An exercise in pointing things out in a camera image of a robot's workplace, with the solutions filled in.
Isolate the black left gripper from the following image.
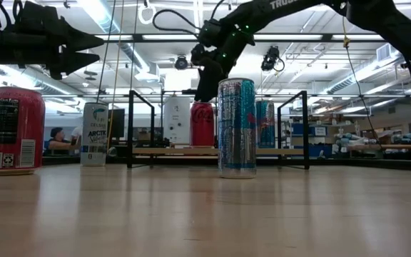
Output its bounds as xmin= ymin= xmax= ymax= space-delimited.
xmin=12 ymin=3 xmax=105 ymax=80

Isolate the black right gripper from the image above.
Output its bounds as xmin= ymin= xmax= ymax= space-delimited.
xmin=195 ymin=18 xmax=255 ymax=103

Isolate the red Coca-Cola can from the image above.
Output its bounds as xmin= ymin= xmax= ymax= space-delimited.
xmin=0 ymin=86 xmax=46 ymax=176
xmin=190 ymin=101 xmax=215 ymax=148

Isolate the blue silver Red Bull can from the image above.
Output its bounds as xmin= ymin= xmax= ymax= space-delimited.
xmin=255 ymin=100 xmax=276 ymax=149
xmin=217 ymin=78 xmax=258 ymax=180

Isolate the white Celsius Arctic can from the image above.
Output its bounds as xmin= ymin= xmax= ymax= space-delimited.
xmin=80 ymin=101 xmax=109 ymax=167

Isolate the shelf with blue bins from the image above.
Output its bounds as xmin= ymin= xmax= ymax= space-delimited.
xmin=290 ymin=122 xmax=334 ymax=158

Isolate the person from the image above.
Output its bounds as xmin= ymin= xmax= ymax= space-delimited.
xmin=69 ymin=125 xmax=82 ymax=143
xmin=43 ymin=126 xmax=74 ymax=157

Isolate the black computer monitor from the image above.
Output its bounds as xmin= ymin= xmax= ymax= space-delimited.
xmin=107 ymin=109 xmax=126 ymax=140

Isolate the black overhead rig beam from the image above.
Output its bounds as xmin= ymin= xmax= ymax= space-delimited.
xmin=93 ymin=32 xmax=411 ymax=44

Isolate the grey ceiling vent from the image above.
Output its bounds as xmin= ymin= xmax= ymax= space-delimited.
xmin=375 ymin=43 xmax=394 ymax=62

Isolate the cluttered wooden workbench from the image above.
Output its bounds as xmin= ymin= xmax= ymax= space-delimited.
xmin=333 ymin=131 xmax=411 ymax=161

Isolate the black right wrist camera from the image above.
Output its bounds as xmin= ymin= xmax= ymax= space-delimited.
xmin=190 ymin=42 xmax=208 ymax=67

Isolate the round black overhead camera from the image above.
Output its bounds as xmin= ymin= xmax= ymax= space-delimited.
xmin=174 ymin=54 xmax=189 ymax=71

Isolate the black rig camera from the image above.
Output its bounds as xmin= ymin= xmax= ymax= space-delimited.
xmin=260 ymin=45 xmax=285 ymax=73

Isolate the wooden shelf with black frame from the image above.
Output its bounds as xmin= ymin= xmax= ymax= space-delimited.
xmin=126 ymin=89 xmax=311 ymax=171

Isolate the white looped cable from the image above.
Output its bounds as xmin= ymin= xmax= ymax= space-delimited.
xmin=137 ymin=2 xmax=157 ymax=26

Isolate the yellow cord with knot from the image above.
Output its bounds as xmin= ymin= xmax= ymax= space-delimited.
xmin=340 ymin=16 xmax=352 ymax=49

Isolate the black aluminium table frame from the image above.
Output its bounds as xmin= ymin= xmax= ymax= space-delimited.
xmin=0 ymin=155 xmax=411 ymax=173

